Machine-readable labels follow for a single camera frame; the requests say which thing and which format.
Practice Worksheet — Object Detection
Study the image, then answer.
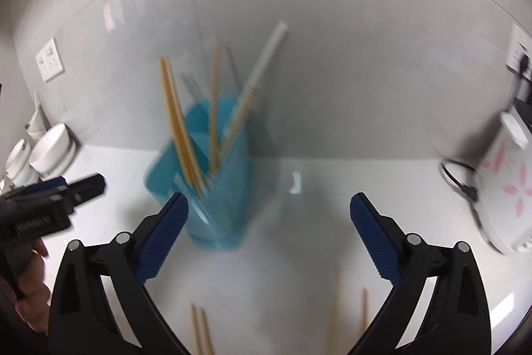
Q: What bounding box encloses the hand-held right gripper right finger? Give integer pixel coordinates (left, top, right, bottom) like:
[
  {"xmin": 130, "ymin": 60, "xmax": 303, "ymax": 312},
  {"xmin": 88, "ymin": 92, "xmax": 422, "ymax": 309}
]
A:
[{"xmin": 347, "ymin": 193, "xmax": 493, "ymax": 355}]

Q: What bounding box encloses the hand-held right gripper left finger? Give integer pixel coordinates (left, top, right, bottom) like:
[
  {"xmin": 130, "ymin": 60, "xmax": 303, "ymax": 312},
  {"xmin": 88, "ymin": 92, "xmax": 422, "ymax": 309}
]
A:
[{"xmin": 49, "ymin": 192, "xmax": 192, "ymax": 355}]

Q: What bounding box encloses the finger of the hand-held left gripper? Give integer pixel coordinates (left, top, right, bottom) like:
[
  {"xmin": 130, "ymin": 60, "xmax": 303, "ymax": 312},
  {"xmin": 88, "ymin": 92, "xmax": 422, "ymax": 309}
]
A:
[
  {"xmin": 17, "ymin": 177, "xmax": 69, "ymax": 193},
  {"xmin": 62, "ymin": 173, "xmax": 106, "ymax": 208}
]

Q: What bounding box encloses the pale patterned wooden chopstick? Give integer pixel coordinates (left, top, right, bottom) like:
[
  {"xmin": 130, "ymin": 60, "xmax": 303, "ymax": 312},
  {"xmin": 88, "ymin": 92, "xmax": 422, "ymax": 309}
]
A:
[{"xmin": 361, "ymin": 286, "xmax": 370, "ymax": 333}]

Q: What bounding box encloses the blue plastic utensil holder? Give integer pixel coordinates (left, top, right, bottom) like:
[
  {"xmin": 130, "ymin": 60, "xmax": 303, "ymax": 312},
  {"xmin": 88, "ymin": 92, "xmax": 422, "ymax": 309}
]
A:
[{"xmin": 143, "ymin": 97, "xmax": 260, "ymax": 252}]

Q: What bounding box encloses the person's left hand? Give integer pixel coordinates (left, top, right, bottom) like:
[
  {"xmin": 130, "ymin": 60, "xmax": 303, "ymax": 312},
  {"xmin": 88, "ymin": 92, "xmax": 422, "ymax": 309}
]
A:
[{"xmin": 17, "ymin": 238, "xmax": 51, "ymax": 333}]

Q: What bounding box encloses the plain white bowl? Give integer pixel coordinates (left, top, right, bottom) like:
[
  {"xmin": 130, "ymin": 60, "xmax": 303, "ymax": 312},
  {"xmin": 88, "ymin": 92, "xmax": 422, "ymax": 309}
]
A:
[
  {"xmin": 39, "ymin": 139, "xmax": 77, "ymax": 180},
  {"xmin": 29, "ymin": 123, "xmax": 71, "ymax": 173}
]

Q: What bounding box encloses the white patterned bowl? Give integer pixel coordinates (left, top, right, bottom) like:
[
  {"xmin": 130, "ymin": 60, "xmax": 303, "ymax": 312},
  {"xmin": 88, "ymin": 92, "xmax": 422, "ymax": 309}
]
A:
[{"xmin": 5, "ymin": 139, "xmax": 34, "ymax": 187}]

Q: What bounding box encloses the white ceramic ladle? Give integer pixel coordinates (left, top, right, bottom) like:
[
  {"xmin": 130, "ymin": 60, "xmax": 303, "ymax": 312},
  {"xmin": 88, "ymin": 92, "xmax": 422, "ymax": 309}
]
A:
[{"xmin": 25, "ymin": 91, "xmax": 48, "ymax": 141}]

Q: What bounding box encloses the white floral rice cooker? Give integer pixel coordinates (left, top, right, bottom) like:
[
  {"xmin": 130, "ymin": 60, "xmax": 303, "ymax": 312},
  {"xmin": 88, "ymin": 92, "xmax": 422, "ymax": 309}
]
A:
[{"xmin": 474, "ymin": 109, "xmax": 532, "ymax": 256}]

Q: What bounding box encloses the black power plug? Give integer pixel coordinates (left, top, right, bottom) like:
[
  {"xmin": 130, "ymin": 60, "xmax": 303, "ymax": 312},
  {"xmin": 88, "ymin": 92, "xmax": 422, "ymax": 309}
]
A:
[{"xmin": 517, "ymin": 53, "xmax": 532, "ymax": 81}]

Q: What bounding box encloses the black rice cooker cord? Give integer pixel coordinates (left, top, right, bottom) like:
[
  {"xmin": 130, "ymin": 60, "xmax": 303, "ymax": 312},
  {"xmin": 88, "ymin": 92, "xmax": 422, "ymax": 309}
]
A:
[{"xmin": 441, "ymin": 159, "xmax": 478, "ymax": 200}]

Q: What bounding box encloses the white wall socket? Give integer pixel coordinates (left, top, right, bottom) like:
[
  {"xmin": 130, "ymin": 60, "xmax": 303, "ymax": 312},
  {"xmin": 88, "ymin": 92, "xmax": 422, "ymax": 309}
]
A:
[
  {"xmin": 505, "ymin": 23, "xmax": 532, "ymax": 73},
  {"xmin": 35, "ymin": 37, "xmax": 64, "ymax": 83}
]

